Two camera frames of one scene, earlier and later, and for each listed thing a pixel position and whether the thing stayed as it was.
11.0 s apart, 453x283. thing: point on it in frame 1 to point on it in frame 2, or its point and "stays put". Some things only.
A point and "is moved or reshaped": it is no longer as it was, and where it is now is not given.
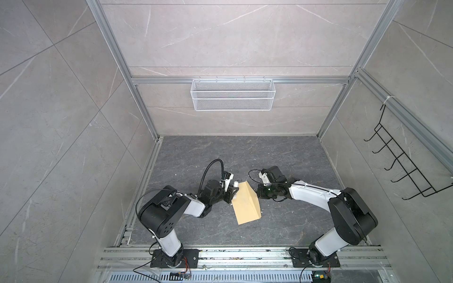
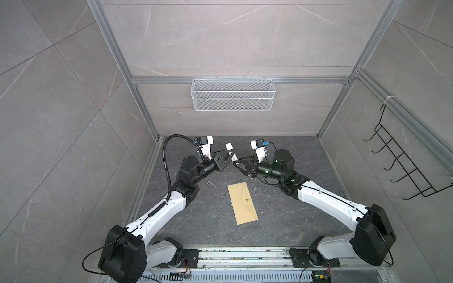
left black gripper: x=231 y=193 to x=219 y=161
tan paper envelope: x=246 y=203 is moved or reshaped
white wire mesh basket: x=232 y=95 stays put
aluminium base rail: x=138 y=259 stays put
